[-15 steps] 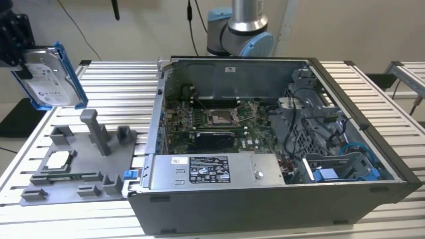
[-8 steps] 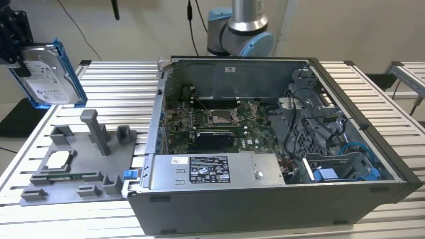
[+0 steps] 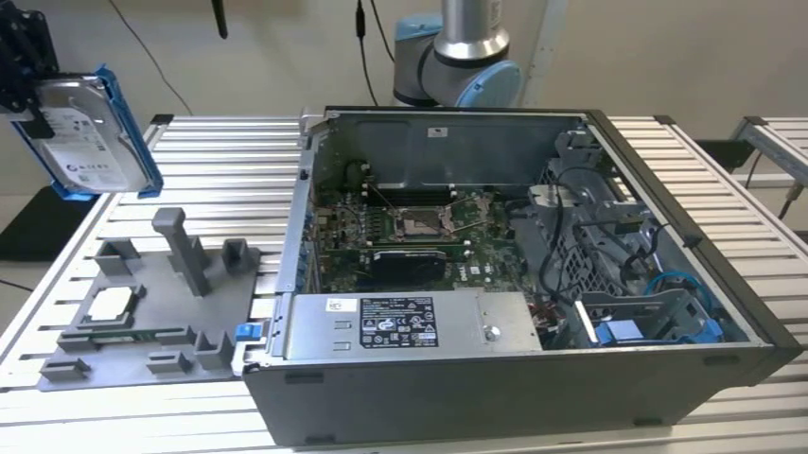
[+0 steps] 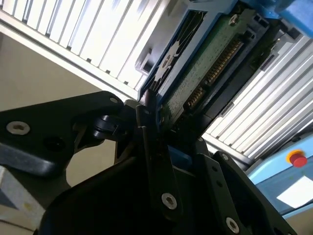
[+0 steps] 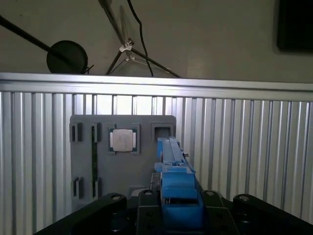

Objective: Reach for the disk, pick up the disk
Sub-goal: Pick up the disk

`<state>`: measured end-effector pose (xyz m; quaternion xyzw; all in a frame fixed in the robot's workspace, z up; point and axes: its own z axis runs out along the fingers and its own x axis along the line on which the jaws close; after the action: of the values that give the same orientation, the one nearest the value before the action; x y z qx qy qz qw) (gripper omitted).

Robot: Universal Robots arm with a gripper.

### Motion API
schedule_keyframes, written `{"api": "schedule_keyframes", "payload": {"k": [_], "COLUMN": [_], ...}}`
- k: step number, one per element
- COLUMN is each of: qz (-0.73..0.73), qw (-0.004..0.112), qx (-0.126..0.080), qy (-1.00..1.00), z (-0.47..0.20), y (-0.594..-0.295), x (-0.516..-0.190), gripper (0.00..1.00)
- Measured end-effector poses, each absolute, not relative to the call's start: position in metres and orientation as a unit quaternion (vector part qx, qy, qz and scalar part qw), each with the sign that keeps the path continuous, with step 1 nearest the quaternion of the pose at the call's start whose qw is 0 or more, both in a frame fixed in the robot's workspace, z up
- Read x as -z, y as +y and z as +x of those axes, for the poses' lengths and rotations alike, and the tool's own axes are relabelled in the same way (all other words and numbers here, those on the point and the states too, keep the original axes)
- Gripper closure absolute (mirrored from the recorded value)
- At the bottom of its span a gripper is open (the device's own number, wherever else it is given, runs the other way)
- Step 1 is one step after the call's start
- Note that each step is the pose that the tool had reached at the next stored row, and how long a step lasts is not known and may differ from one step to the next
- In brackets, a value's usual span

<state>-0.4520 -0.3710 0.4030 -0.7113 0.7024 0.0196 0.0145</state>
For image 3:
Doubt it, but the hard disk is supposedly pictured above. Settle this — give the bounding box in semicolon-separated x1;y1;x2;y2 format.
9;62;166;202

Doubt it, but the metal disk bay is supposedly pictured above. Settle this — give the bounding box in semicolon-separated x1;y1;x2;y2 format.
525;131;719;349

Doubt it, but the blue disk carrier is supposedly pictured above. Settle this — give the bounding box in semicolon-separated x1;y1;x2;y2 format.
592;318;723;344

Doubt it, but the black hanging rod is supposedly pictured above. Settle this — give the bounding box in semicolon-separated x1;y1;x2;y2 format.
210;0;230;40

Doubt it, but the black flat panel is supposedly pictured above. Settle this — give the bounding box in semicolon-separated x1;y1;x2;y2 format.
0;185;103;263

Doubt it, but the silver CPU chip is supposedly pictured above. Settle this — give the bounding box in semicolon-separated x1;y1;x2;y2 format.
85;285;138;323

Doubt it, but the grey plastic parts rack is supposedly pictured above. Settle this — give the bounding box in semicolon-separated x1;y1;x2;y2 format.
35;206;265;393

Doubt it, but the green RAM stick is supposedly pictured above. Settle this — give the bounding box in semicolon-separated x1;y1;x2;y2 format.
62;330;185;343

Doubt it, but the thin metal locking lever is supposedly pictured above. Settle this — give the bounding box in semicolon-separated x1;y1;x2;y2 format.
368;181;405;214

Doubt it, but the black RAM slot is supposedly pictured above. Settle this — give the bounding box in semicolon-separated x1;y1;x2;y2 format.
371;237;473;249
371;185;460;203

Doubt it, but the CPU socket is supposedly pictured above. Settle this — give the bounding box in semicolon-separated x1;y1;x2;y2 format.
391;204;457;238

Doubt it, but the black graphics card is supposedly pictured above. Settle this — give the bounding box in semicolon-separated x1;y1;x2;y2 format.
368;249;451;281

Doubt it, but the green Dell motherboard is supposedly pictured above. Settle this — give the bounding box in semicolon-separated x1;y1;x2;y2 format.
308;187;540;293

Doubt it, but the silver power supply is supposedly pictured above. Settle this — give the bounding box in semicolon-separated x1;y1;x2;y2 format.
282;290;545;359

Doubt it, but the black open PC case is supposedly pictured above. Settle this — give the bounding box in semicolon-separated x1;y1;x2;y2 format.
242;105;807;448

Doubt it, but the metal slat side table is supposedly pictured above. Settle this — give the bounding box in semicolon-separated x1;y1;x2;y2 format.
730;114;808;188

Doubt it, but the thin black wall cable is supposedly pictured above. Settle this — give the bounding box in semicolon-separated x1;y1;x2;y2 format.
105;0;196;117

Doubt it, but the thick black wall cable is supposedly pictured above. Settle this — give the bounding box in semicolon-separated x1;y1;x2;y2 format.
356;0;381;108

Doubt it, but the black wire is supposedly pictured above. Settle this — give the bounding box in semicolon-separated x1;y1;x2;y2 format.
620;220;672;286
541;165;610;304

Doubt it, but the blue wire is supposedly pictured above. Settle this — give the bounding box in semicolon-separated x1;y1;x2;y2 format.
648;271;719;327

